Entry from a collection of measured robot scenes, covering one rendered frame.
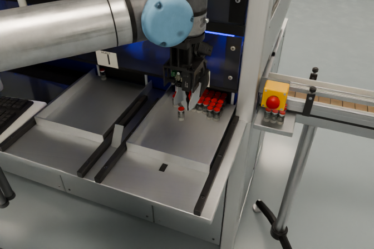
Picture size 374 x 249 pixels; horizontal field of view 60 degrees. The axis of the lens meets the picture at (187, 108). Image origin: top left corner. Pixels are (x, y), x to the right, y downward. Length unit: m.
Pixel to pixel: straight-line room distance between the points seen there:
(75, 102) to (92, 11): 0.81
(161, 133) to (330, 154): 1.59
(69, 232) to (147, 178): 1.09
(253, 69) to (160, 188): 0.44
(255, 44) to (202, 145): 0.34
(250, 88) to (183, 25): 0.59
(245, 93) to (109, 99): 0.50
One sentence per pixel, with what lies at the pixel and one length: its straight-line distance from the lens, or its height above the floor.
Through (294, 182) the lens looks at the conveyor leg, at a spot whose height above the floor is 0.50.
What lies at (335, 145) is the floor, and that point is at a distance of 2.50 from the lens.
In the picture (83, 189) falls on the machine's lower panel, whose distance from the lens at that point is 1.87.
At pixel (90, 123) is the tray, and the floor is 0.88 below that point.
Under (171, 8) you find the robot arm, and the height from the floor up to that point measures 1.42.
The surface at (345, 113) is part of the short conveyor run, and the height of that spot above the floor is 0.92.
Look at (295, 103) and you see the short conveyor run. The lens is 1.16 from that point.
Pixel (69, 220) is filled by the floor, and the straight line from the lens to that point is 1.99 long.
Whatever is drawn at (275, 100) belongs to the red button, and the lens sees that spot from 0.99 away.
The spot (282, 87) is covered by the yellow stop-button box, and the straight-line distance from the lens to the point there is 1.02.
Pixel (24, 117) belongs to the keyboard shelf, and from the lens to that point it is 1.37.
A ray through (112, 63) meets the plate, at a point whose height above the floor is 1.01.
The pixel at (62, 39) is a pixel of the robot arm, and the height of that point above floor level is 1.39.
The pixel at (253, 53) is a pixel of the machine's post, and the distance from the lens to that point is 0.96.
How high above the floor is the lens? 1.56
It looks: 37 degrees down
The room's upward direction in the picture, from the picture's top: straight up
